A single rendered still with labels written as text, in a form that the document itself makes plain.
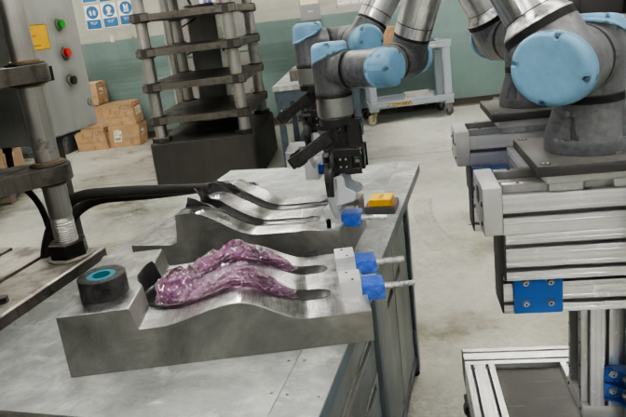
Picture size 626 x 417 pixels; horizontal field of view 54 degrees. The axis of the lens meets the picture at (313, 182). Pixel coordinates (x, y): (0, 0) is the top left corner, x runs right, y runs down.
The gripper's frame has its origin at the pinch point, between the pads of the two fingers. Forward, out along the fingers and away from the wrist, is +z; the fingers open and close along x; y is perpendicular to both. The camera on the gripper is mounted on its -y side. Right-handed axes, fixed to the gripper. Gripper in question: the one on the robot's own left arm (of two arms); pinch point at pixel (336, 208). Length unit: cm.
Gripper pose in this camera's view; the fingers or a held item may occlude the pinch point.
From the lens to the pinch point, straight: 133.1
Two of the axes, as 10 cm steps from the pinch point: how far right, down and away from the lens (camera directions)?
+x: 2.6, -2.9, 9.2
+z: 1.2, 9.6, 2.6
